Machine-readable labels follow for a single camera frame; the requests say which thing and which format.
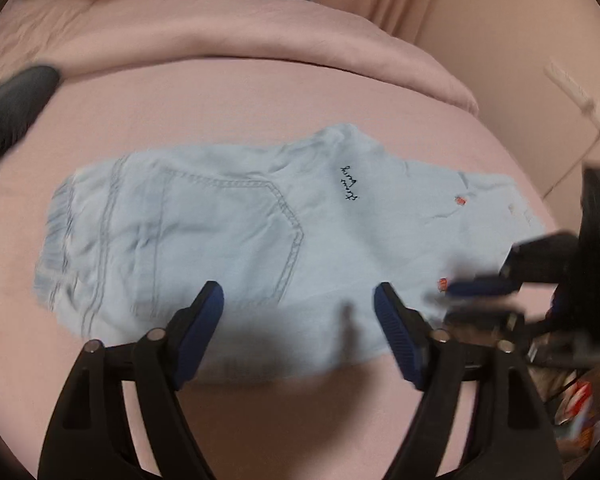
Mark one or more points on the dark grey rolled garment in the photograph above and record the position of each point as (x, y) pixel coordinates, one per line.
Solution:
(15, 105)

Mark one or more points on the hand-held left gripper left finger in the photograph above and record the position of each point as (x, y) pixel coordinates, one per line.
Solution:
(200, 330)

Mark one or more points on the white wall socket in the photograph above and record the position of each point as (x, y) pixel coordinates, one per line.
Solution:
(577, 97)

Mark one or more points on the pink duvet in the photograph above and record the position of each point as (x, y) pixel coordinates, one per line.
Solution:
(230, 35)

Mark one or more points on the light blue denim shorts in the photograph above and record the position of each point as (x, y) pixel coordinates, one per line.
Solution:
(205, 220)

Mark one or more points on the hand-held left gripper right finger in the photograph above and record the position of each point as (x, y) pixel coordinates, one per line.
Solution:
(400, 335)

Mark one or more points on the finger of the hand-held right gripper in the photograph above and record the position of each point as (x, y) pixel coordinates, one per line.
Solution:
(485, 319)
(480, 287)

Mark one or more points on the red printed packet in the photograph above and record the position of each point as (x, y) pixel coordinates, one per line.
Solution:
(577, 410)

